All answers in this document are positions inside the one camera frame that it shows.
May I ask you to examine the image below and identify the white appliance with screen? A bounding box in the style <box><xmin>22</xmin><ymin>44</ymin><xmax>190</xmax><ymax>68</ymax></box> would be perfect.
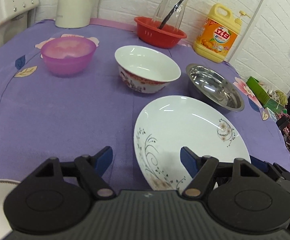
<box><xmin>0</xmin><ymin>0</ymin><xmax>40</xmax><ymax>48</ymax></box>

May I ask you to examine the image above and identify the black stick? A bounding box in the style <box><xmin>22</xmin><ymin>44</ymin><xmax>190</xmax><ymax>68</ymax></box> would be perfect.
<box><xmin>157</xmin><ymin>0</ymin><xmax>194</xmax><ymax>30</ymax></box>

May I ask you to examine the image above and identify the purple plastic bowl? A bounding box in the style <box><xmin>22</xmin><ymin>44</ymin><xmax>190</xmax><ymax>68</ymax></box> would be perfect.
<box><xmin>40</xmin><ymin>37</ymin><xmax>97</xmax><ymax>78</ymax></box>

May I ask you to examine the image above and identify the purple floral tablecloth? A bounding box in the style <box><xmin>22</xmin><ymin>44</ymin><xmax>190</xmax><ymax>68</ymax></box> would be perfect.
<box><xmin>0</xmin><ymin>17</ymin><xmax>290</xmax><ymax>240</ymax></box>

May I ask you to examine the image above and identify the beige fuzzy object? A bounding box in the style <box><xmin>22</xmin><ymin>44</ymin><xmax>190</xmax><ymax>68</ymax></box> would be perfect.
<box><xmin>272</xmin><ymin>89</ymin><xmax>289</xmax><ymax>106</ymax></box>

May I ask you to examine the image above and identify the white ceramic bowl red pattern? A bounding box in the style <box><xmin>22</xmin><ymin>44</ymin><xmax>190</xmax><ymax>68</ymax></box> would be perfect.
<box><xmin>114</xmin><ymin>45</ymin><xmax>181</xmax><ymax>94</ymax></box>

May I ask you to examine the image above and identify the stainless steel bowl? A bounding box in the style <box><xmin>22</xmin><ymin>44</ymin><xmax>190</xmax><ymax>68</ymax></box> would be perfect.
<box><xmin>186</xmin><ymin>63</ymin><xmax>245</xmax><ymax>112</ymax></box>

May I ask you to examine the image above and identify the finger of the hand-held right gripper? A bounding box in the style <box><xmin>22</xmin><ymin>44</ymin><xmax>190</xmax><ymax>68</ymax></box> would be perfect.
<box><xmin>250</xmin><ymin>156</ymin><xmax>290</xmax><ymax>183</ymax></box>

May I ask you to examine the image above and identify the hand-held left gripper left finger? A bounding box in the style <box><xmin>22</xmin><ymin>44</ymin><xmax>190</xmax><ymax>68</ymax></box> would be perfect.
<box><xmin>33</xmin><ymin>146</ymin><xmax>116</xmax><ymax>198</ymax></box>

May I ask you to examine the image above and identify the yellow detergent bottle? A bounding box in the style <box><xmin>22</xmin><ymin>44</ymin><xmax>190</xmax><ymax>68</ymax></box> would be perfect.
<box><xmin>193</xmin><ymin>3</ymin><xmax>251</xmax><ymax>63</ymax></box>

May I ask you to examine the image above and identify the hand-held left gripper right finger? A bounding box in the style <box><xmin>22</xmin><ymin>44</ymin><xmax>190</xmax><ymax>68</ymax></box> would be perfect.
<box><xmin>180</xmin><ymin>146</ymin><xmax>263</xmax><ymax>198</ymax></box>

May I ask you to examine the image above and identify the white floral plate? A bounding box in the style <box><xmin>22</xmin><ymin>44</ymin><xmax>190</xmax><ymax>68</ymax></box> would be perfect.
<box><xmin>134</xmin><ymin>95</ymin><xmax>251</xmax><ymax>192</ymax></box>

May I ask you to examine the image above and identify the red plastic basket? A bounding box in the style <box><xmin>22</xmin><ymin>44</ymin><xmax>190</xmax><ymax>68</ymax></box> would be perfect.
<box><xmin>134</xmin><ymin>16</ymin><xmax>187</xmax><ymax>49</ymax></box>

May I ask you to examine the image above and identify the green box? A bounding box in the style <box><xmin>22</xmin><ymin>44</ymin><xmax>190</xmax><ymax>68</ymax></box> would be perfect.
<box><xmin>246</xmin><ymin>76</ymin><xmax>286</xmax><ymax>113</ymax></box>

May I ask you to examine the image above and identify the white wall pipe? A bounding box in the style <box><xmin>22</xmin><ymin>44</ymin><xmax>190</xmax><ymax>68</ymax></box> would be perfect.
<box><xmin>229</xmin><ymin>0</ymin><xmax>272</xmax><ymax>63</ymax></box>

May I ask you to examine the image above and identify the white kettle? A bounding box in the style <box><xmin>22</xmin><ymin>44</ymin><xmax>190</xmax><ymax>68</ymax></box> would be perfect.
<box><xmin>55</xmin><ymin>0</ymin><xmax>105</xmax><ymax>29</ymax></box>

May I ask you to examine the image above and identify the clear glass jar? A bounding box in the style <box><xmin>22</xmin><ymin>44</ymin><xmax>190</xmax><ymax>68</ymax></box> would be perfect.
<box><xmin>152</xmin><ymin>0</ymin><xmax>193</xmax><ymax>29</ymax></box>

